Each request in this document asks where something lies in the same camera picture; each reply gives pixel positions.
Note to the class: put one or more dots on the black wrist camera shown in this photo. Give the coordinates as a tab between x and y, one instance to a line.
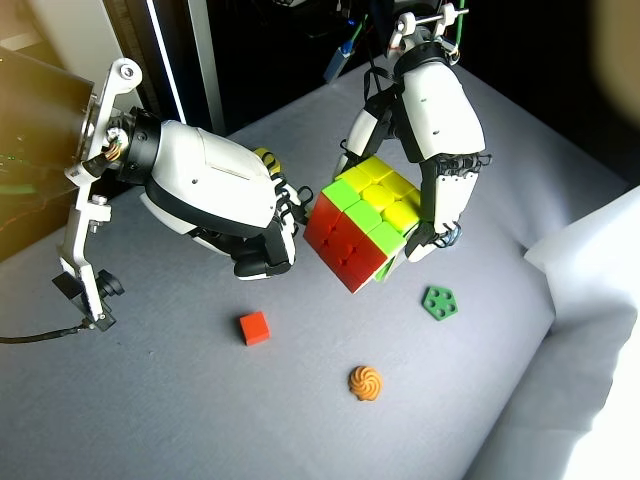
110	286

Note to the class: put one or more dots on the red cube block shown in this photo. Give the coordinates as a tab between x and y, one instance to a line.
254	328

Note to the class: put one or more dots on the orange swirl toy cookie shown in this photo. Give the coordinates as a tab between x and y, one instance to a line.
365	383

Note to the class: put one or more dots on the green pentagon block with holes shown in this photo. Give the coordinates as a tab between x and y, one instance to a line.
440	303

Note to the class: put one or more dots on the narrow white post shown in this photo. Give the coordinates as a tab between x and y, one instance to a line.
207	60

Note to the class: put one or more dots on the Rubik's cube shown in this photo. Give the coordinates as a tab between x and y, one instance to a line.
355	230

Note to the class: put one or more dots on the thin lit strip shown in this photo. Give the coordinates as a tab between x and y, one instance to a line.
165	60

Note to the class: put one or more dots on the grey table cloth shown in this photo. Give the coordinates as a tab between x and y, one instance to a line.
150	400

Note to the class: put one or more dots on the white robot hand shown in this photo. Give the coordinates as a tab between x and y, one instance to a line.
210	185
445	115

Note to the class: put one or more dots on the yellow square flat block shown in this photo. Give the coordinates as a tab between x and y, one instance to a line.
262	152

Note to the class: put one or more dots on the wide white support column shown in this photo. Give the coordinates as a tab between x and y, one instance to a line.
70	35

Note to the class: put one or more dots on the white draped sheet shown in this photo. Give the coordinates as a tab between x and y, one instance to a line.
590	280

